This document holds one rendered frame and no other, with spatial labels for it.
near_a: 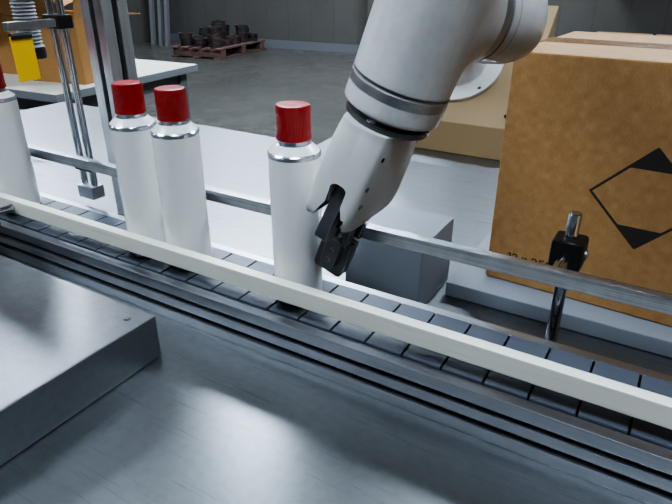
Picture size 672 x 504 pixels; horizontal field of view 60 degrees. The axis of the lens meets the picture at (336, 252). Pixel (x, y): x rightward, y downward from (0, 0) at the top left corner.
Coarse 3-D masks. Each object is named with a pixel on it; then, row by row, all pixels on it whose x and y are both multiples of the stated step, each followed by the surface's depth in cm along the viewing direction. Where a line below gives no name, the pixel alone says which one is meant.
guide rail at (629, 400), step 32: (0, 192) 81; (64, 224) 74; (96, 224) 71; (160, 256) 66; (192, 256) 63; (256, 288) 60; (288, 288) 57; (352, 320) 55; (384, 320) 53; (416, 320) 52; (448, 352) 50; (480, 352) 48; (512, 352) 48; (544, 384) 46; (576, 384) 45; (608, 384) 44; (640, 416) 43
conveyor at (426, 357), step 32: (32, 224) 80; (128, 256) 71; (224, 256) 71; (224, 288) 64; (352, 288) 64; (320, 320) 58; (448, 320) 58; (416, 352) 54; (544, 352) 54; (512, 384) 49; (640, 384) 50; (576, 416) 47; (608, 416) 46
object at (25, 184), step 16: (0, 64) 77; (0, 80) 77; (0, 96) 77; (16, 96) 79; (0, 112) 77; (16, 112) 79; (0, 128) 78; (16, 128) 79; (0, 144) 79; (16, 144) 80; (0, 160) 80; (16, 160) 81; (0, 176) 81; (16, 176) 81; (32, 176) 83; (16, 192) 82; (32, 192) 84
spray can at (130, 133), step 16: (128, 80) 65; (128, 96) 63; (128, 112) 64; (144, 112) 65; (112, 128) 64; (128, 128) 63; (144, 128) 64; (112, 144) 66; (128, 144) 64; (144, 144) 65; (128, 160) 65; (144, 160) 66; (128, 176) 66; (144, 176) 66; (128, 192) 67; (144, 192) 67; (128, 208) 68; (144, 208) 68; (160, 208) 69; (128, 224) 69; (144, 224) 69; (160, 224) 70; (160, 240) 70; (144, 256) 70
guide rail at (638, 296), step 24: (96, 168) 78; (216, 192) 68; (384, 240) 58; (408, 240) 57; (432, 240) 56; (480, 264) 54; (504, 264) 52; (528, 264) 52; (576, 288) 50; (600, 288) 49; (624, 288) 48; (648, 288) 48
